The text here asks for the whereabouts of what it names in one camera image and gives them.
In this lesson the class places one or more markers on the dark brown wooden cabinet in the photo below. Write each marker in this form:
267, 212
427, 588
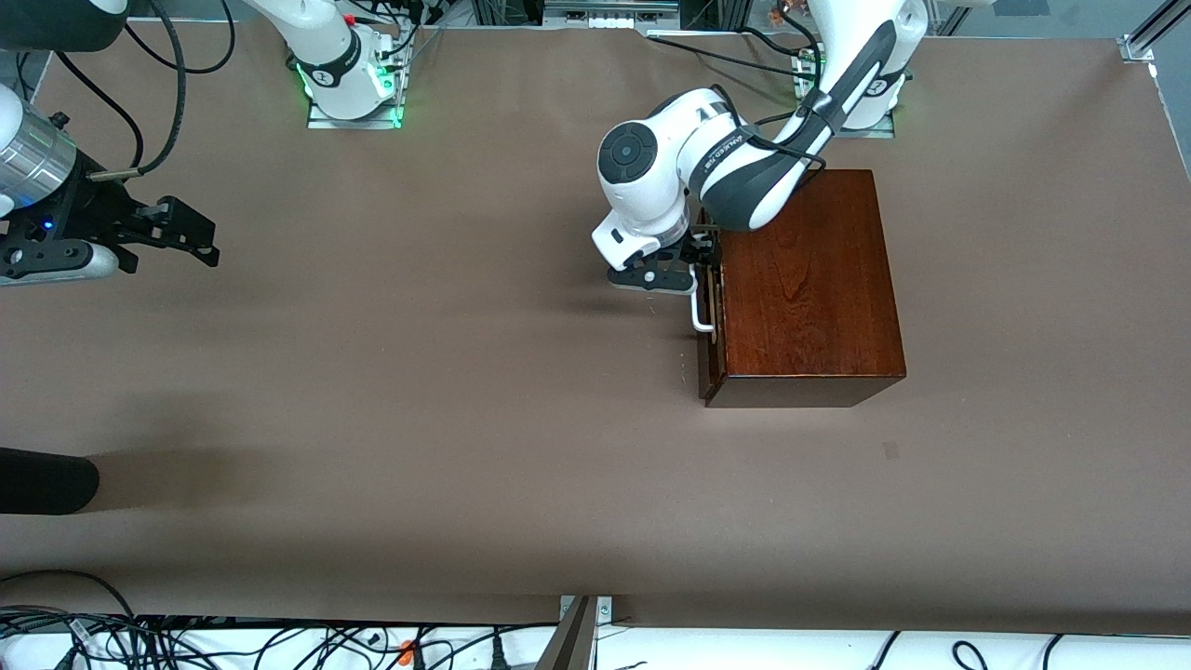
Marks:
809, 298

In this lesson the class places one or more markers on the light wood drawer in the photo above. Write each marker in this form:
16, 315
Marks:
715, 363

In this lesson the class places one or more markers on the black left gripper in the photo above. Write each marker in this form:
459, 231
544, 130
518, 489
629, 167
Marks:
700, 248

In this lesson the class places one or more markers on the black cylinder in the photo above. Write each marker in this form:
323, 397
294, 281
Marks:
46, 479

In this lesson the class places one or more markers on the right arm aluminium base plate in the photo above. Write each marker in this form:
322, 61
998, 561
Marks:
354, 124

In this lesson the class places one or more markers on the grey power strip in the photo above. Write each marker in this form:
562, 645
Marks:
614, 11

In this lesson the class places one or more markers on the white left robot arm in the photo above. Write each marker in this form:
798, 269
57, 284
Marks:
651, 186

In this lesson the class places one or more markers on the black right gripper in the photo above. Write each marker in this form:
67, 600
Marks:
91, 205

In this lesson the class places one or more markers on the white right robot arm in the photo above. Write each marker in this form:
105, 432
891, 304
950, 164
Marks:
335, 56

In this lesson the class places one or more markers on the aluminium profile post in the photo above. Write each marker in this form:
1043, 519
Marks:
1149, 33

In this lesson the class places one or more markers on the dark grey mounting bar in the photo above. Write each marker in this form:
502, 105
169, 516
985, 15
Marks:
569, 647

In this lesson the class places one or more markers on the left arm aluminium base plate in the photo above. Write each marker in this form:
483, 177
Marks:
837, 133

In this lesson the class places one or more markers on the brown table cover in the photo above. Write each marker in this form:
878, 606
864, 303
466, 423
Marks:
465, 419

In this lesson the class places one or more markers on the small aluminium bracket plate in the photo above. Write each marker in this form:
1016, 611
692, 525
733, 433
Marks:
605, 609

